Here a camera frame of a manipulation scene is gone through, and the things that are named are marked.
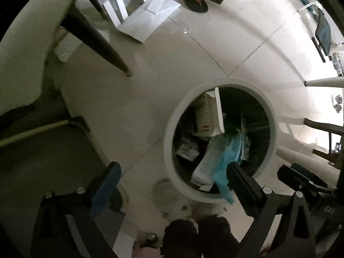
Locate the black table leg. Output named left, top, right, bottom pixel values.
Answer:
left=60, top=0, right=133, bottom=77

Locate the long white box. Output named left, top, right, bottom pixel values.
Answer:
left=195, top=87, right=225, bottom=138
left=191, top=142, right=216, bottom=192

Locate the beige pipe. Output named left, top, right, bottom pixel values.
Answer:
left=0, top=120, right=71, bottom=147

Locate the white flat cardboard box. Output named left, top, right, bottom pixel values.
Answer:
left=118, top=0, right=181, bottom=44

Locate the black slipper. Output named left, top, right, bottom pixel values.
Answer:
left=183, top=0, right=209, bottom=13

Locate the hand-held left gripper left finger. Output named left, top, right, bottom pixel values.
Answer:
left=30, top=162, right=125, bottom=258

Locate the blue plastic bag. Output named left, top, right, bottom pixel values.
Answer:
left=213, top=134, right=243, bottom=204

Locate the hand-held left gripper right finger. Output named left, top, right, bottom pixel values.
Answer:
left=226, top=162, right=316, bottom=258

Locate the chrome dumbbell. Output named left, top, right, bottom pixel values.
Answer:
left=333, top=94, right=344, bottom=114

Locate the clear water bottle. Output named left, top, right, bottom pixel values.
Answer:
left=332, top=53, right=344, bottom=74

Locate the white power strip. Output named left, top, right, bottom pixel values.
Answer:
left=53, top=33, right=81, bottom=64

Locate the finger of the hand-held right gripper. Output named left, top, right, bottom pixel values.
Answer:
left=291, top=163, right=334, bottom=192
left=277, top=165, right=319, bottom=194

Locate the white table leg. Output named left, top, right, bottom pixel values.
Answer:
left=276, top=144, right=318, bottom=167
left=304, top=76, right=344, bottom=88

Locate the round white waste bin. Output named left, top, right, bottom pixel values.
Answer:
left=163, top=77, right=280, bottom=203

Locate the black chair frame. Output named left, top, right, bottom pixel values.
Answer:
left=303, top=117, right=344, bottom=165

